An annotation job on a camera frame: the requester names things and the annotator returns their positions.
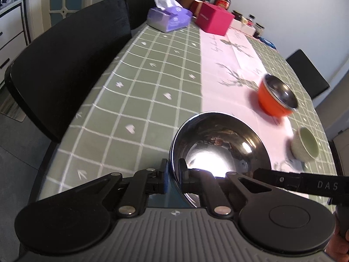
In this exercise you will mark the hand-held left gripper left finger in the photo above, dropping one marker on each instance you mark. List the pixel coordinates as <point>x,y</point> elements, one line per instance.
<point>164,177</point>

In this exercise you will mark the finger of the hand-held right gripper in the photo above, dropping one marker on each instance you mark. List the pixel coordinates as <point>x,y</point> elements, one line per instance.
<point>278,178</point>

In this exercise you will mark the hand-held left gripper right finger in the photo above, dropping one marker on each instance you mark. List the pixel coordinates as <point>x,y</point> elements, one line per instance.
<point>190,180</point>

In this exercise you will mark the green ceramic bowl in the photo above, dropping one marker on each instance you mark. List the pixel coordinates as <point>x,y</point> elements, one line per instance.
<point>306,144</point>

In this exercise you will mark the blue steel bowl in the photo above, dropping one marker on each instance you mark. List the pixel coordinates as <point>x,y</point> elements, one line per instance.
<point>212,136</point>

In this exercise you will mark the orange steel bowl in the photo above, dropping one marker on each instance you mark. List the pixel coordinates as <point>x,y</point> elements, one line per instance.
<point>268,103</point>

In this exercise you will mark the person's right hand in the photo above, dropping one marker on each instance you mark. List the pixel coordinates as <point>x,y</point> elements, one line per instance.
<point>342,248</point>

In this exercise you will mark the green checked tablecloth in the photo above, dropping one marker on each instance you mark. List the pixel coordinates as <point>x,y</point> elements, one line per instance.
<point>141,92</point>

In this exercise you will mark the black chair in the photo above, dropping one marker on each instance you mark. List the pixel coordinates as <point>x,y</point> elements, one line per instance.
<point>141,2</point>
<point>308,73</point>
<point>68,68</point>

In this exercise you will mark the white table runner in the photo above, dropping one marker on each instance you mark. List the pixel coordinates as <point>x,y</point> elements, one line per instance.
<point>226,68</point>

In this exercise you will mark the blue packet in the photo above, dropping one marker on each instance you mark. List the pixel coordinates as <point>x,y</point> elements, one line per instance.
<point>268,43</point>

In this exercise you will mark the tall dark glass jar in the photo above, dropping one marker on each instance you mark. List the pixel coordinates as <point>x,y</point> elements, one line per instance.
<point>259,30</point>

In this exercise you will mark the white box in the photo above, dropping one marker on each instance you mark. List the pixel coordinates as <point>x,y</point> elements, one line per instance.
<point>245,27</point>

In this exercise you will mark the purple tissue box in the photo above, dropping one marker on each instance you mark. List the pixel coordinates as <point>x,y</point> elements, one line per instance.
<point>169,19</point>

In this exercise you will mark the small ink bottle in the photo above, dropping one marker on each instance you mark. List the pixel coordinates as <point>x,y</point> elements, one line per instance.
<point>251,19</point>

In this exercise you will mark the pink box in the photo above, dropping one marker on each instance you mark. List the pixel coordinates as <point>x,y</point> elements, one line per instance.
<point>215,19</point>

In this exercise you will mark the short dark jar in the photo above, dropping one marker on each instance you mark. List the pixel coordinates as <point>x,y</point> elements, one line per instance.
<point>237,15</point>

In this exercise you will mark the striped floor mat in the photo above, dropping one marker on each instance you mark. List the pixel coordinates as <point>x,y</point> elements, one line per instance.
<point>12,106</point>

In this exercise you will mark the glass panel door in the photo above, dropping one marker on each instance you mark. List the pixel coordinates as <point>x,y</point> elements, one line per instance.
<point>62,2</point>

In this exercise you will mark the white drawer cabinet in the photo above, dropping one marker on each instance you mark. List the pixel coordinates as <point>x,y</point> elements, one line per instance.
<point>11,38</point>

